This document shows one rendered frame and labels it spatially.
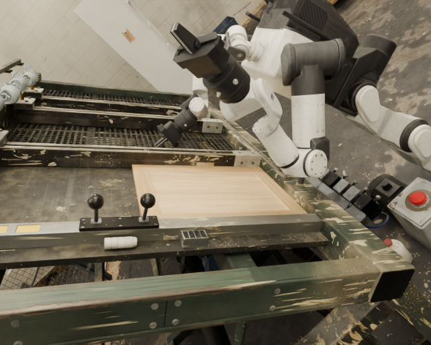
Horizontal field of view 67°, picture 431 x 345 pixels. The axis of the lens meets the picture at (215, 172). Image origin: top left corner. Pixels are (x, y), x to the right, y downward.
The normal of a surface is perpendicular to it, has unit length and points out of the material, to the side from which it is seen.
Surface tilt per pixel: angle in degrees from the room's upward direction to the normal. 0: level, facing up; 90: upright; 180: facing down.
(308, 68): 67
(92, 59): 90
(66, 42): 90
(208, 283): 52
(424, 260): 0
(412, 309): 90
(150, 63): 90
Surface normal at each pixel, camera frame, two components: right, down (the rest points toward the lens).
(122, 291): 0.14, -0.91
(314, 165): 0.51, 0.15
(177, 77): 0.18, 0.52
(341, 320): -0.65, -0.57
